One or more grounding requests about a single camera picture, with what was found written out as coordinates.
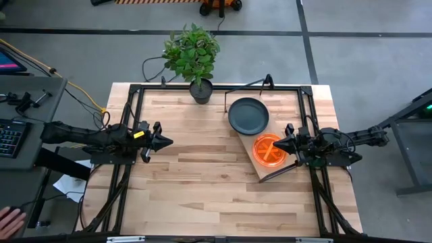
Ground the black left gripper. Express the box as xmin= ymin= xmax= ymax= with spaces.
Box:
xmin=134 ymin=120 xmax=174 ymax=163

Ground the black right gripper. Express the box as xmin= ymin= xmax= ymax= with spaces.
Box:
xmin=273 ymin=123 xmax=318 ymax=166

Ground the orange transparent plate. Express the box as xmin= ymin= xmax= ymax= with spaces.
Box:
xmin=252 ymin=133 xmax=288 ymax=168

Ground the dark grey round plate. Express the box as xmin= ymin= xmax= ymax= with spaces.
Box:
xmin=227 ymin=97 xmax=270 ymax=136

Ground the green potted plant black pot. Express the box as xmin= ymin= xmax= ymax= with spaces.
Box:
xmin=161 ymin=22 xmax=221 ymax=105

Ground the white paper sheet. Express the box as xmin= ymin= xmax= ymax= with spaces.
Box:
xmin=52 ymin=158 xmax=92 ymax=203

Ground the grey side desk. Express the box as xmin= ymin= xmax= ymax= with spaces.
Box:
xmin=0 ymin=76 xmax=68 ymax=239

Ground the black metal stand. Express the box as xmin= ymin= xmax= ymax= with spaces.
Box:
xmin=377 ymin=88 xmax=432 ymax=197

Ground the black hand tool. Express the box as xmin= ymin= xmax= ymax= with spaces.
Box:
xmin=15 ymin=89 xmax=54 ymax=115

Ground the orange wheeled cart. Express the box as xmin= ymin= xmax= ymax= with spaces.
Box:
xmin=198 ymin=0 xmax=243 ymax=18

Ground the yellow black hazard strip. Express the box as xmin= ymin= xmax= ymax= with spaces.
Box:
xmin=114 ymin=0 xmax=203 ymax=5

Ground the black box with green light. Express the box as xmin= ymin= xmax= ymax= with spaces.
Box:
xmin=418 ymin=101 xmax=432 ymax=119

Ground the black keyboard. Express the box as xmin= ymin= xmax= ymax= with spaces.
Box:
xmin=0 ymin=118 xmax=32 ymax=159

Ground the small black device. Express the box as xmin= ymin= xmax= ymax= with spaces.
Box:
xmin=0 ymin=91 xmax=18 ymax=104

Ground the black computer mouse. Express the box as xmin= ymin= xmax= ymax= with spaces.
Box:
xmin=6 ymin=205 xmax=26 ymax=217

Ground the person's hand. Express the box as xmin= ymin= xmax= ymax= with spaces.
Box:
xmin=0 ymin=206 xmax=27 ymax=240

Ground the screen with pink display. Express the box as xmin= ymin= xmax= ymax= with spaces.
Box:
xmin=0 ymin=47 xmax=28 ymax=74

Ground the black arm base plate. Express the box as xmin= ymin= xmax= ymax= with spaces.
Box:
xmin=89 ymin=148 xmax=139 ymax=166
xmin=305 ymin=153 xmax=364 ymax=169

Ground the black aluminium table frame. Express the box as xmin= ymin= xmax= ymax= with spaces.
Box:
xmin=76 ymin=83 xmax=365 ymax=243

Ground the yellow cable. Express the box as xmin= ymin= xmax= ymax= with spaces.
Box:
xmin=0 ymin=38 xmax=108 ymax=114

